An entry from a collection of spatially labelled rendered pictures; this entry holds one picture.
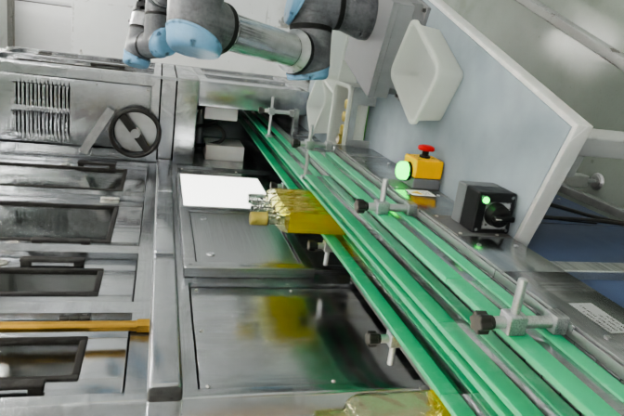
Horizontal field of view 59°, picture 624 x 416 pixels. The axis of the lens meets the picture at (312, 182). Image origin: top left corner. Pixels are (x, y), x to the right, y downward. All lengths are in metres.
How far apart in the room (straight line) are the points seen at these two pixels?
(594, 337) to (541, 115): 0.44
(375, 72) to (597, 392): 1.04
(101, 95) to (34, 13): 3.32
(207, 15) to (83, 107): 1.39
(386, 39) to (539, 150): 0.59
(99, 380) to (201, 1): 0.74
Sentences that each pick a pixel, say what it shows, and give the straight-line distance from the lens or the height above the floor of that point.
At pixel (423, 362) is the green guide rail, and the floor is 0.95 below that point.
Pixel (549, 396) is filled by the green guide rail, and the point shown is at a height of 0.90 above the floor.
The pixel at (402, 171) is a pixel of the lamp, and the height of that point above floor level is 0.85.
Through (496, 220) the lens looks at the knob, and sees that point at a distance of 1.05.
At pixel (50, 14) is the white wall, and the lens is 5.74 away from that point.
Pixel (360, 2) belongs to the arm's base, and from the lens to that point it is 1.56.
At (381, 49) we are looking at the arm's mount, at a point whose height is 0.85.
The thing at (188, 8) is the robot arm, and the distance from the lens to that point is 1.19.
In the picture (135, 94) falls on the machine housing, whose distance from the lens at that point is 2.48.
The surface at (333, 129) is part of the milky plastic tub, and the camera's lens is 1.91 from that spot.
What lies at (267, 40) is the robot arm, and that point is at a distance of 1.35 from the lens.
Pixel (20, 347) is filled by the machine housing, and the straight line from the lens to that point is 1.23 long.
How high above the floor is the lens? 1.40
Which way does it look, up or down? 16 degrees down
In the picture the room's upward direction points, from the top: 87 degrees counter-clockwise
